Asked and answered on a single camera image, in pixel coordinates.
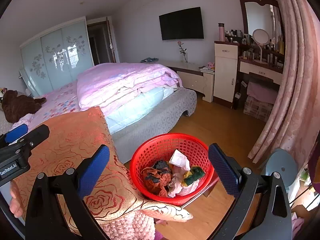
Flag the pink cushioned vanity stool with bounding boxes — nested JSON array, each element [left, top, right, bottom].
[[246, 72, 280, 104]]

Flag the black wall television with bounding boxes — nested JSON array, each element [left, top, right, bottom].
[[159, 7, 204, 41]]

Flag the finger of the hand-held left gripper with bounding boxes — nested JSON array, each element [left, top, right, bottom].
[[9, 124, 50, 155], [0, 124, 28, 148]]

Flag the pink items on cabinet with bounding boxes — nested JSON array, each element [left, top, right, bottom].
[[199, 61, 216, 72]]

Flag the brown wooden door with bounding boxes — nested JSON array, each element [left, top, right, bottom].
[[86, 17, 120, 65]]

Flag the person's left hand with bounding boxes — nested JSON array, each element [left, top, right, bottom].
[[10, 183, 26, 218]]

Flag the brown cream dressing table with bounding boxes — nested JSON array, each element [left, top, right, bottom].
[[237, 41, 285, 110]]

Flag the light blue folded quilt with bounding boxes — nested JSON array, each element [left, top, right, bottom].
[[104, 87, 175, 134]]

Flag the white tissue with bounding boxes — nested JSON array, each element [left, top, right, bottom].
[[169, 149, 191, 170]]

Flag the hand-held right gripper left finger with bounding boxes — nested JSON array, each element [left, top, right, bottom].
[[25, 144, 111, 240]]

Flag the rose in glass vase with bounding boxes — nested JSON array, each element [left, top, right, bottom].
[[177, 41, 188, 63]]

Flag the cream low cabinet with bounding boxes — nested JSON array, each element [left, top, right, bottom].
[[160, 60, 215, 103]]

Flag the grey upholstered bed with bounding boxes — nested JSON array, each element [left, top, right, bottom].
[[0, 80, 197, 164]]

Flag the glass door floral wardrobe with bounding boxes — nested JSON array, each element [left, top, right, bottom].
[[20, 16, 95, 98]]

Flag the pink folded quilt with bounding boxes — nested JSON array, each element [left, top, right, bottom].
[[77, 63, 183, 112]]

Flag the pink knitted cloth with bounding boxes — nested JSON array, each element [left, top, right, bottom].
[[100, 209, 157, 240]]

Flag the brown plush toy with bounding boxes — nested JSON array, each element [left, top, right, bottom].
[[1, 89, 47, 124]]

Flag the pink patterned curtain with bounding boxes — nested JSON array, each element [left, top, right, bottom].
[[249, 0, 320, 165]]

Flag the light blue plastic stool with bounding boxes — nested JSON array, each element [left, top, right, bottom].
[[260, 148, 299, 193]]

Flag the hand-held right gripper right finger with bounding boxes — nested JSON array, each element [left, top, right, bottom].
[[208, 144, 292, 240]]

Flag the round white makeup mirror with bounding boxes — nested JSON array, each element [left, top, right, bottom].
[[252, 29, 269, 63]]

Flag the cream tall cabinet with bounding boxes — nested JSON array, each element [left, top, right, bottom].
[[213, 41, 240, 103]]

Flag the patterned storage box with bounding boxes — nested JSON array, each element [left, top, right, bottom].
[[244, 96, 274, 122]]

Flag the pink floral bedsheet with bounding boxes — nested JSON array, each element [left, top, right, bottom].
[[15, 81, 82, 130]]

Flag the brown framed vanity mirror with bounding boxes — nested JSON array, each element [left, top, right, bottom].
[[239, 0, 285, 39]]

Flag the white plastic bag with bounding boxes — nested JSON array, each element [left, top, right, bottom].
[[168, 172, 200, 197]]

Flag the red plastic mesh basket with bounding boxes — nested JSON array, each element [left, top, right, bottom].
[[129, 133, 215, 207]]

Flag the row of cosmetic bottles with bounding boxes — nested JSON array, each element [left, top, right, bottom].
[[225, 29, 285, 67]]

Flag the red low stool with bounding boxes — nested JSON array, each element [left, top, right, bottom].
[[154, 172, 220, 227]]

